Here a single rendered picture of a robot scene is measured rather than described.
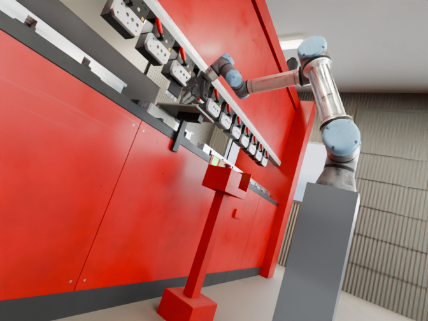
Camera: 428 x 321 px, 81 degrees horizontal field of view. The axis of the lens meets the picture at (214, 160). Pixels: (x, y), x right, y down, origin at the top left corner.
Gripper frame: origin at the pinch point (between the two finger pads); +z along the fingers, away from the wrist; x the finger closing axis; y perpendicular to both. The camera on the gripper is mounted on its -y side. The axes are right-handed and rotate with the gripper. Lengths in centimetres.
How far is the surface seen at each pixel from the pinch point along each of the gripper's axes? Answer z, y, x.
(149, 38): -9.8, 14.6, 30.4
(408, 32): -251, 76, -233
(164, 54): -9.7, 14.6, 19.3
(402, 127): -214, 18, -372
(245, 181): 0, -45, -33
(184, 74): -10.2, 15.5, 0.7
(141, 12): -14.6, 19.0, 39.0
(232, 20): -56, 54, -23
